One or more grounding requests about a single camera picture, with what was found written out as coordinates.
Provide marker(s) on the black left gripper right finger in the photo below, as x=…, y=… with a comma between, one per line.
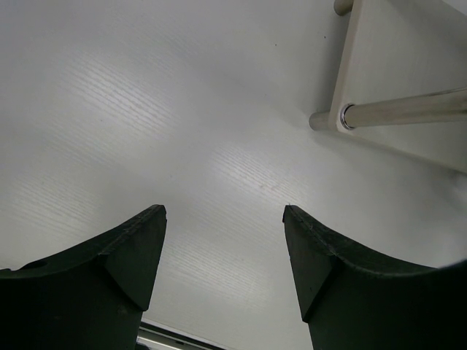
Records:
x=353, y=297

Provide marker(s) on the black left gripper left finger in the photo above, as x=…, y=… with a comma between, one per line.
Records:
x=89, y=296

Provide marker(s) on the beige two-tier shoe shelf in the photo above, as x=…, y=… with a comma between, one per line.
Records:
x=402, y=79

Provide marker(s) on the aluminium mounting rail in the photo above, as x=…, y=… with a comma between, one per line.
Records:
x=151, y=336

